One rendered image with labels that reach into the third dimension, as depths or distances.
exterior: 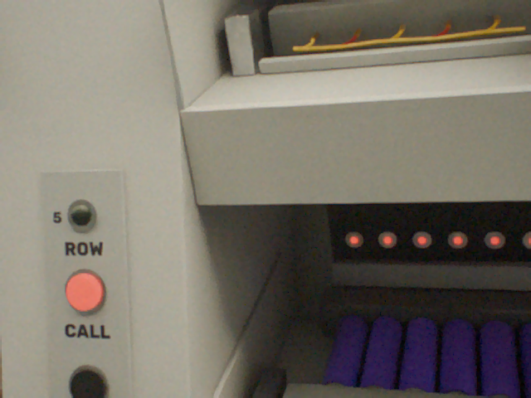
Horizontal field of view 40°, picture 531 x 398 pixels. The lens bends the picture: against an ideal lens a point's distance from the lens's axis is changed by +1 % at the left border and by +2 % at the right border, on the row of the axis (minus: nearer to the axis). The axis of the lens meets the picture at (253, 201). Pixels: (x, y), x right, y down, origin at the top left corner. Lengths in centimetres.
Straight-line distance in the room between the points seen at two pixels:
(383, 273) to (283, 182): 17
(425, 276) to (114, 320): 21
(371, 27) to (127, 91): 12
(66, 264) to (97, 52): 10
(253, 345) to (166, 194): 12
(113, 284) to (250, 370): 11
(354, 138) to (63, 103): 13
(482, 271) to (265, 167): 19
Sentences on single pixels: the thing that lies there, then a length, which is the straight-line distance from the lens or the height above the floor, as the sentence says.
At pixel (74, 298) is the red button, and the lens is 34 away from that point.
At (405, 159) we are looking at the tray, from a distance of 30.
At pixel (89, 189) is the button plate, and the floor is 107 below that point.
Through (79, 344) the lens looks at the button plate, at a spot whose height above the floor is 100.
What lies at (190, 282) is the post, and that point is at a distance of 32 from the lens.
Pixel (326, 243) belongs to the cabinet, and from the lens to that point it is 50.
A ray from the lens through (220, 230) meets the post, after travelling 36.
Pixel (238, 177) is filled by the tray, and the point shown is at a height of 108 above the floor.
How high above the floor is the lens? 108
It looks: 3 degrees down
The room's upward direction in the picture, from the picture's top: 2 degrees counter-clockwise
